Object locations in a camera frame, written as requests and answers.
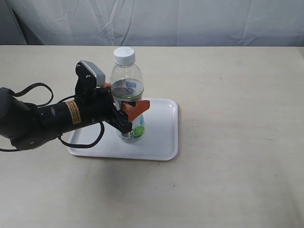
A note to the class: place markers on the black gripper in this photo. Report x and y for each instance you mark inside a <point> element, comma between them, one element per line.
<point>97,103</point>

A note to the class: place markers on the clear plastic bottle white cap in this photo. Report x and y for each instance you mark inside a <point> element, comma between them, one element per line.
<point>127,85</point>

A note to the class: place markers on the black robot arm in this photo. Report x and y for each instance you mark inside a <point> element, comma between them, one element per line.
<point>29,126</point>

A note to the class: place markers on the white rectangular plastic tray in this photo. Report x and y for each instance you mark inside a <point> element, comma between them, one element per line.
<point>159,142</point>

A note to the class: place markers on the white wrinkled backdrop cloth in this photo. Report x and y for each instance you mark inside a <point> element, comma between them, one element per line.
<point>152,22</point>

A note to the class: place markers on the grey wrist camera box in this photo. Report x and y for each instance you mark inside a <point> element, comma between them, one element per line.
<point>95,71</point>

